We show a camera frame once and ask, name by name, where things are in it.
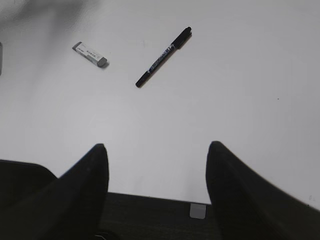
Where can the grey white eraser right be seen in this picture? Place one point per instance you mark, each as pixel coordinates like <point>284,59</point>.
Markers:
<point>91,55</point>

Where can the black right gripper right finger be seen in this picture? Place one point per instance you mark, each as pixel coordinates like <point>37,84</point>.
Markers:
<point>249,207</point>

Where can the black blue marker pen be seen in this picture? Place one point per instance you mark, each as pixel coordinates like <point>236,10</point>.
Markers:
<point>174,46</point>

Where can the grey white eraser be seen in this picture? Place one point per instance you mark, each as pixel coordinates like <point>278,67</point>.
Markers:
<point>91,55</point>
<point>1,57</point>

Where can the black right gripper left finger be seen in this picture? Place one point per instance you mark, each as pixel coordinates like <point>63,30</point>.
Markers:
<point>37,205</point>

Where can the grey white eraser centre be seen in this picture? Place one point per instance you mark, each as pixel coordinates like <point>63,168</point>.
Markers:
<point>1,57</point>

